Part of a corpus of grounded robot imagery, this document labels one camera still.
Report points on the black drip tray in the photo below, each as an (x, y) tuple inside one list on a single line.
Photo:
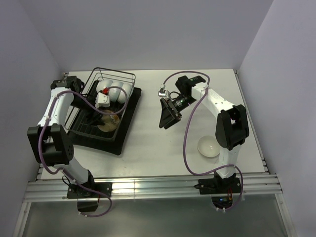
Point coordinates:
[(118, 140)]

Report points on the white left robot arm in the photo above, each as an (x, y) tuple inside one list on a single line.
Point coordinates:
[(49, 141)]

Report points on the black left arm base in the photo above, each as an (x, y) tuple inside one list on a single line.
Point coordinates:
[(88, 194)]

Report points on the black wire dish rack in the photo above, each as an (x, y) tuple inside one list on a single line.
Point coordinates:
[(96, 75)]

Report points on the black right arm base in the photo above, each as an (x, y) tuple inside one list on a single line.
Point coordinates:
[(221, 191)]

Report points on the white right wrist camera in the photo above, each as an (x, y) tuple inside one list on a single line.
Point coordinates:
[(163, 92)]

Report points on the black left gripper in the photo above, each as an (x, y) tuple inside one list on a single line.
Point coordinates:
[(95, 120)]

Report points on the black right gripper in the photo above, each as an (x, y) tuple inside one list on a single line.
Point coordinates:
[(170, 114)]

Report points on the aluminium front rail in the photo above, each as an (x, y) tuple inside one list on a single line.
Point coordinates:
[(150, 188)]

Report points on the cream bowl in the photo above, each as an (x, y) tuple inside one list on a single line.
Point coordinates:
[(111, 123)]

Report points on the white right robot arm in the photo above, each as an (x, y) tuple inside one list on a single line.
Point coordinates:
[(231, 128)]

